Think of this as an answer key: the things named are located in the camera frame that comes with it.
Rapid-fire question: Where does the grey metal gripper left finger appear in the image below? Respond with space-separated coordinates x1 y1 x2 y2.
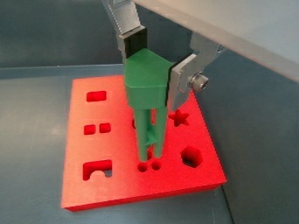
102 0 147 60

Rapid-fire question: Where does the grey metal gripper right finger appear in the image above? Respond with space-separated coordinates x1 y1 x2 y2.
167 32 226 111

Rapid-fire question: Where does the red shape sorting board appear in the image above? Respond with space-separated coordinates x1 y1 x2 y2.
60 75 227 212

